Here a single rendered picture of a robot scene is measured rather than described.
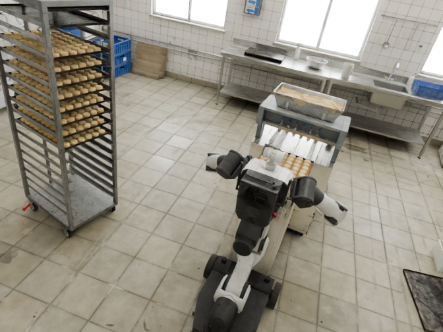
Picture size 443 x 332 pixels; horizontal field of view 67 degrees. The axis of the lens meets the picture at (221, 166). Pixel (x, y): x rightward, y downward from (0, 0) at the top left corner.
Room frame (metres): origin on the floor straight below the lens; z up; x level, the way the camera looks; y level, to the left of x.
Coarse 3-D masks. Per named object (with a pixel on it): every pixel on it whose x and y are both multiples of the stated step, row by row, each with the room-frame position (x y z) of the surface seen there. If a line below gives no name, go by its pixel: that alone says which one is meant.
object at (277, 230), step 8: (288, 208) 1.77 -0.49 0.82; (288, 216) 1.78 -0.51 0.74; (272, 224) 1.79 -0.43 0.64; (280, 224) 1.77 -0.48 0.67; (272, 232) 1.78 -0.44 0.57; (280, 232) 1.77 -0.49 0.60; (272, 240) 1.78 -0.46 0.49; (280, 240) 1.81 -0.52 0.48; (232, 248) 1.86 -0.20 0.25; (272, 248) 1.77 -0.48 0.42; (232, 256) 1.86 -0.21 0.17; (264, 256) 1.78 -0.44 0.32; (272, 256) 1.77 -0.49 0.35; (256, 264) 1.80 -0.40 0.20; (264, 264) 1.78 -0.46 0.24; (272, 264) 1.87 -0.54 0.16; (264, 272) 1.77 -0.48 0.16
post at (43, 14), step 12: (48, 24) 1.89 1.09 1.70; (48, 36) 1.88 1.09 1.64; (48, 48) 1.87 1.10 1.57; (48, 60) 1.87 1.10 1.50; (48, 72) 1.88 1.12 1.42; (60, 120) 1.89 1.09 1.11; (60, 132) 1.88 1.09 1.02; (60, 144) 1.87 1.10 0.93; (60, 156) 1.87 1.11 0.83; (72, 216) 1.89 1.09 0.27; (72, 228) 1.88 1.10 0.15
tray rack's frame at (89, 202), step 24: (24, 0) 1.94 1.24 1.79; (48, 0) 1.92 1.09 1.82; (72, 0) 2.04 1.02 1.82; (96, 0) 2.18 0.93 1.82; (24, 24) 2.37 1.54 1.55; (0, 72) 2.16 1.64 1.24; (24, 168) 2.18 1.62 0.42; (24, 192) 2.17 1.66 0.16; (72, 192) 2.30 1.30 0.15; (96, 192) 2.36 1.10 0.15; (96, 216) 2.08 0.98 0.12
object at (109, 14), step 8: (112, 0) 2.28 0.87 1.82; (112, 8) 2.28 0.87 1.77; (112, 16) 2.28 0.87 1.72; (112, 24) 2.28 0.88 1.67; (112, 32) 2.28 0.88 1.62; (112, 40) 2.28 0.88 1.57; (112, 48) 2.27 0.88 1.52; (112, 56) 2.27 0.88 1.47; (112, 64) 2.27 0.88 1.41; (112, 72) 2.27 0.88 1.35; (112, 80) 2.27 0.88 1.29; (112, 88) 2.27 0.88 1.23; (112, 96) 2.26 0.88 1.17; (112, 104) 2.26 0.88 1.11; (112, 120) 2.26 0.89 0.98; (112, 128) 2.27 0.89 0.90; (112, 136) 2.27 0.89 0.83
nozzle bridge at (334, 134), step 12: (264, 108) 2.57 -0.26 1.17; (276, 108) 2.59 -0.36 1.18; (264, 120) 2.61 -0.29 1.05; (276, 120) 2.62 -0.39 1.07; (288, 120) 2.59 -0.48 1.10; (300, 120) 2.47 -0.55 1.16; (312, 120) 2.48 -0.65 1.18; (336, 120) 2.56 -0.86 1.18; (348, 120) 2.61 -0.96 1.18; (300, 132) 2.50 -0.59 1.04; (312, 132) 2.52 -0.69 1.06; (324, 132) 2.49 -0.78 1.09; (336, 132) 2.46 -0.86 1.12; (336, 144) 2.37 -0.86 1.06; (336, 156) 2.46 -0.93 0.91
